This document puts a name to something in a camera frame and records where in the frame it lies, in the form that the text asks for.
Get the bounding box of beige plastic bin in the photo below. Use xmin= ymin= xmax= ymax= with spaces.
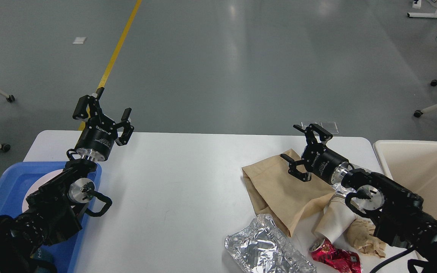
xmin=373 ymin=140 xmax=437 ymax=219

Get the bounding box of blue plastic tray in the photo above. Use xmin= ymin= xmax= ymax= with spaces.
xmin=0 ymin=162 xmax=90 ymax=273

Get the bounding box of grey-green mug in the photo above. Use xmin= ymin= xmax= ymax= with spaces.
xmin=30 ymin=248 xmax=57 ymax=273

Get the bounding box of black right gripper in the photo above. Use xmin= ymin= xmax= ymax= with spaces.
xmin=280 ymin=123 xmax=350 ymax=185

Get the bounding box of crushed red can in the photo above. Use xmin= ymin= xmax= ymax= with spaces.
xmin=309 ymin=237 xmax=363 ymax=273

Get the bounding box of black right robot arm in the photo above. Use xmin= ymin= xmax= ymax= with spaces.
xmin=281 ymin=123 xmax=437 ymax=273

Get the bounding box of pink plate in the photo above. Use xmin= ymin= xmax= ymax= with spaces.
xmin=21 ymin=169 xmax=63 ymax=212

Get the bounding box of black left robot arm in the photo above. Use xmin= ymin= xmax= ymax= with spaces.
xmin=0 ymin=86 xmax=134 ymax=273

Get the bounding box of crushed white paper cup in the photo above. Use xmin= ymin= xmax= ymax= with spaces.
xmin=313 ymin=194 xmax=357 ymax=243

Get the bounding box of crumpled brown paper ball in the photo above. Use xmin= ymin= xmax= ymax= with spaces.
xmin=346 ymin=218 xmax=387 ymax=259

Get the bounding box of crumpled aluminium foil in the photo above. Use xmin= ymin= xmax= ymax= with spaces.
xmin=224 ymin=214 xmax=317 ymax=273

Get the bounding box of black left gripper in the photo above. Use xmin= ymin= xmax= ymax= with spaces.
xmin=72 ymin=87 xmax=134 ymax=161

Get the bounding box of brown paper bag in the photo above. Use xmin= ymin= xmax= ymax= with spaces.
xmin=242 ymin=155 xmax=334 ymax=237

